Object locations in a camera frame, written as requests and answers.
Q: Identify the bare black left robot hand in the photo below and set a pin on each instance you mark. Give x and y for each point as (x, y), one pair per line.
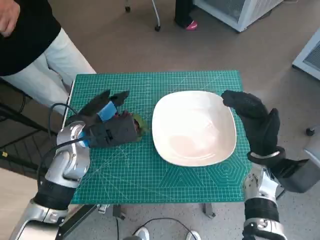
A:
(96, 107)

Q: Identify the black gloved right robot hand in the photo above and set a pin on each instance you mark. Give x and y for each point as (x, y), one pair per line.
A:
(257, 125)

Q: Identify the red toy grapes with leaf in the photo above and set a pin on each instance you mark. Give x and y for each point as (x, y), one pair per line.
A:
(141, 123)

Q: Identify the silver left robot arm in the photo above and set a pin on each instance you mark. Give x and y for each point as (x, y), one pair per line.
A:
(67, 165)

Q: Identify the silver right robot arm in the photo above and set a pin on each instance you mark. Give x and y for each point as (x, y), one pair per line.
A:
(260, 187)

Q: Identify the white square plate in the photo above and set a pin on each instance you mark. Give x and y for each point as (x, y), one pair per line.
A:
(195, 130)

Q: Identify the black chair caster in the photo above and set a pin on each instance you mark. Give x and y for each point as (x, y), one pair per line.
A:
(127, 9)
(310, 131)

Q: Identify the black metal rack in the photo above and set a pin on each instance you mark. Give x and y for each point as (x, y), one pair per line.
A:
(25, 117)

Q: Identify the green cutting mat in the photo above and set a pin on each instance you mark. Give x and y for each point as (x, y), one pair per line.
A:
(140, 175)

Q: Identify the white vented appliance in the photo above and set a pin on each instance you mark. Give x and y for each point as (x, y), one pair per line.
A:
(310, 58)

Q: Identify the grey table leg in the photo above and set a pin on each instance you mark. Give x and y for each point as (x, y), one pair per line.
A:
(208, 211)
(118, 212)

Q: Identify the white chair leg with caster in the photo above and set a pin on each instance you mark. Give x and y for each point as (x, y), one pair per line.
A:
(157, 28)

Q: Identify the silver table clamp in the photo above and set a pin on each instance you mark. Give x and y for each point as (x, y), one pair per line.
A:
(103, 208)

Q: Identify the white glass-door cabinet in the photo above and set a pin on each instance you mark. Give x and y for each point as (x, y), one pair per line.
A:
(237, 11)

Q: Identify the person's hand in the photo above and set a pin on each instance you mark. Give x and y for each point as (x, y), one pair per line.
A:
(8, 17)

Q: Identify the person with pink shoe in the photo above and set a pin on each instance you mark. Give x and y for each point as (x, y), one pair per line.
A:
(181, 13)

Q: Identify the white right robot foot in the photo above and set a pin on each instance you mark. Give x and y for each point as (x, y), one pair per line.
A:
(193, 235)

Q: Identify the white robot foot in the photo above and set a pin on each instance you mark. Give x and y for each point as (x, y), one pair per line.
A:
(193, 235)
(143, 233)

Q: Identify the beige wooden board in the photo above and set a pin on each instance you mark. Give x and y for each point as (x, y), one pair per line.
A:
(12, 205)

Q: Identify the white left robot foot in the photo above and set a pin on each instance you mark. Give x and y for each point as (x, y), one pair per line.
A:
(143, 233)

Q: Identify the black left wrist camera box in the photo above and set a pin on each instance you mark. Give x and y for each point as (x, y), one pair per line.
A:
(117, 130)

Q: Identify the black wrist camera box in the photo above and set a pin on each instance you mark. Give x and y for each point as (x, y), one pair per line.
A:
(295, 176)
(117, 130)

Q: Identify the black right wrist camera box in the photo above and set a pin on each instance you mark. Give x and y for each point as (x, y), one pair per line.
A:
(295, 176)

